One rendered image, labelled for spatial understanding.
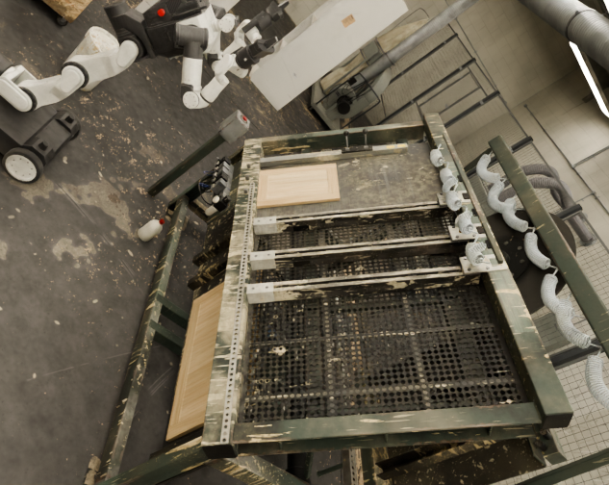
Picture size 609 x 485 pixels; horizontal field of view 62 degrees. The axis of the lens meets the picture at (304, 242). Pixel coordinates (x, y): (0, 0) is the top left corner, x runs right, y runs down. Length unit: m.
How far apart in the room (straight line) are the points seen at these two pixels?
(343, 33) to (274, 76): 1.02
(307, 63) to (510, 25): 5.91
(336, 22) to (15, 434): 5.51
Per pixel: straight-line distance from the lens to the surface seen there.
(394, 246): 2.53
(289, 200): 2.97
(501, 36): 11.81
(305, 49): 6.77
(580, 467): 2.53
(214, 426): 2.05
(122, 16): 2.82
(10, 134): 3.17
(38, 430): 2.64
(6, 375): 2.65
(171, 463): 2.18
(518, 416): 2.05
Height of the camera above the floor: 2.20
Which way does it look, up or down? 24 degrees down
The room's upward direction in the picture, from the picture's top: 58 degrees clockwise
